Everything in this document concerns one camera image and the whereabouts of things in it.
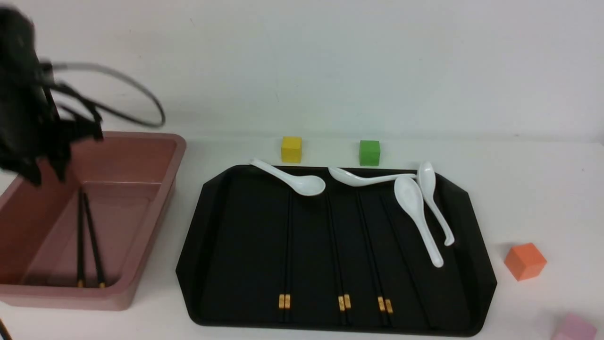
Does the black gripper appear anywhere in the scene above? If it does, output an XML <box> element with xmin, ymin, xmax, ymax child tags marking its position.
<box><xmin>0</xmin><ymin>116</ymin><xmax>104</xmax><ymax>187</ymax></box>

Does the black chopstick gold band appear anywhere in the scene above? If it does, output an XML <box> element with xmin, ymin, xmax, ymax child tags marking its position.
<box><xmin>354</xmin><ymin>192</ymin><xmax>389</xmax><ymax>328</ymax></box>
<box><xmin>278</xmin><ymin>191</ymin><xmax>292</xmax><ymax>323</ymax></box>
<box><xmin>83</xmin><ymin>190</ymin><xmax>106</xmax><ymax>289</ymax></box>
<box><xmin>361</xmin><ymin>194</ymin><xmax>394</xmax><ymax>329</ymax></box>
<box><xmin>77</xmin><ymin>188</ymin><xmax>85</xmax><ymax>288</ymax></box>
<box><xmin>324</xmin><ymin>193</ymin><xmax>348</xmax><ymax>326</ymax></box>
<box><xmin>283</xmin><ymin>191</ymin><xmax>294</xmax><ymax>323</ymax></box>
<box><xmin>330</xmin><ymin>196</ymin><xmax>352</xmax><ymax>328</ymax></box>

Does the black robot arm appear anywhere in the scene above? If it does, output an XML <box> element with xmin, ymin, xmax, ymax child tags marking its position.
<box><xmin>0</xmin><ymin>6</ymin><xmax>103</xmax><ymax>187</ymax></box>

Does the pink plastic bin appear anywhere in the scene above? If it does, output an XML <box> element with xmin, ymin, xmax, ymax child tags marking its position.
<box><xmin>0</xmin><ymin>132</ymin><xmax>187</xmax><ymax>311</ymax></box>

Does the black plastic tray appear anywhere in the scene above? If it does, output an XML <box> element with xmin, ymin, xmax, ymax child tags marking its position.
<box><xmin>176</xmin><ymin>164</ymin><xmax>497</xmax><ymax>337</ymax></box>

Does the yellow cube block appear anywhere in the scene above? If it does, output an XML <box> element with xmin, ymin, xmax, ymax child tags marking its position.
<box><xmin>281</xmin><ymin>136</ymin><xmax>302</xmax><ymax>164</ymax></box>

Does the white spoon at left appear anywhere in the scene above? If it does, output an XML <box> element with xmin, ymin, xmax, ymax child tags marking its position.
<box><xmin>249</xmin><ymin>158</ymin><xmax>326</xmax><ymax>196</ymax></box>

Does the white spoon at centre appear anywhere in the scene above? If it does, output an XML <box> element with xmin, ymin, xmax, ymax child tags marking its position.
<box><xmin>327</xmin><ymin>167</ymin><xmax>416</xmax><ymax>187</ymax></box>

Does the green cube block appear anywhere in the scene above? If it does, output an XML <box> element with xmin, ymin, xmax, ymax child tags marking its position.
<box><xmin>359</xmin><ymin>140</ymin><xmax>380</xmax><ymax>167</ymax></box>

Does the large white spoon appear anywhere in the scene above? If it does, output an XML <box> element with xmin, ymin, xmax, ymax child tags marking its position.
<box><xmin>394</xmin><ymin>176</ymin><xmax>444</xmax><ymax>268</ymax></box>

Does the white spoon at right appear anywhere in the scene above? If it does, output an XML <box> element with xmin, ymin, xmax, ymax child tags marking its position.
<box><xmin>416</xmin><ymin>161</ymin><xmax>455</xmax><ymax>246</ymax></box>

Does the orange cube block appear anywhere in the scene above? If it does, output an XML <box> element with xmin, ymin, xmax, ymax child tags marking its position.
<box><xmin>504</xmin><ymin>242</ymin><xmax>547</xmax><ymax>281</ymax></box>

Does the pink cube block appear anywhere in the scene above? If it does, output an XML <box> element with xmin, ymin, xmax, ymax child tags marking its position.
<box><xmin>551</xmin><ymin>314</ymin><xmax>597</xmax><ymax>340</ymax></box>

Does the black cable loop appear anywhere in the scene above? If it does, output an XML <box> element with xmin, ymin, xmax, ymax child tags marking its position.
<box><xmin>40</xmin><ymin>61</ymin><xmax>167</xmax><ymax>129</ymax></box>

